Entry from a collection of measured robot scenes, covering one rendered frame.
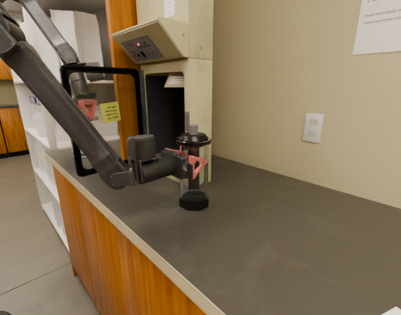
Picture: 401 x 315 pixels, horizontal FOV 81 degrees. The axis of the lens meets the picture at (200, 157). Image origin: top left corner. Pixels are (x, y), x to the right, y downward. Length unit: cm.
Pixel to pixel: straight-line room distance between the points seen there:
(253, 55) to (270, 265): 90
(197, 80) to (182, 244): 53
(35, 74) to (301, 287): 70
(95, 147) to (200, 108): 41
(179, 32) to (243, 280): 70
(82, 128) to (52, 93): 9
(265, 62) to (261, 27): 15
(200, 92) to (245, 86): 39
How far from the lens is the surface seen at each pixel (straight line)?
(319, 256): 66
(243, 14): 127
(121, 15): 115
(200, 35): 88
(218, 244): 63
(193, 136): 69
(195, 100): 85
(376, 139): 100
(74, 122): 61
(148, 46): 91
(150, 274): 78
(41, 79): 62
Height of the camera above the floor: 132
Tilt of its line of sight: 17 degrees down
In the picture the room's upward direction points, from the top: straight up
